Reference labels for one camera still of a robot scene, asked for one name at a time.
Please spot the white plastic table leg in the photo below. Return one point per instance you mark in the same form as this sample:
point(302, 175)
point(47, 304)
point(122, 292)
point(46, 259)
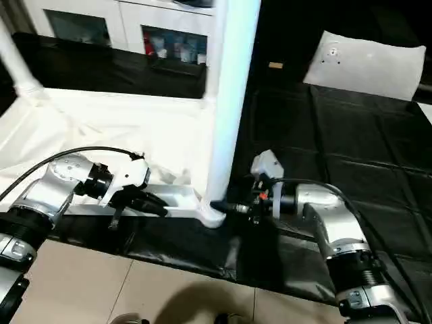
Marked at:
point(17, 61)
point(210, 54)
point(233, 101)

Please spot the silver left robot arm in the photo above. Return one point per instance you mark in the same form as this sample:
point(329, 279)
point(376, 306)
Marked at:
point(47, 196)

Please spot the black work mat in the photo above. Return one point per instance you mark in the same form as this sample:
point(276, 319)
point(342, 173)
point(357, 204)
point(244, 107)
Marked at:
point(364, 148)

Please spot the small yellow label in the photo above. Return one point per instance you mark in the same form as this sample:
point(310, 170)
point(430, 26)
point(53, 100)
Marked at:
point(275, 65)

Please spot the white flat panel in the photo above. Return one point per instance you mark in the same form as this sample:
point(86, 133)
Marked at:
point(368, 64)

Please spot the black cabinet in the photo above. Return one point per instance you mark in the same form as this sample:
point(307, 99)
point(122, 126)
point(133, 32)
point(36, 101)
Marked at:
point(283, 27)

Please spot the white glass-door cabinet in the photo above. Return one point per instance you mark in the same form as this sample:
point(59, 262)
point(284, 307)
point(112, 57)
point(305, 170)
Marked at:
point(115, 23)

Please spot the white sheet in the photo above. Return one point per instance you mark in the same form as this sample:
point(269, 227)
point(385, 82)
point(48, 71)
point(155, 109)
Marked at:
point(426, 111)

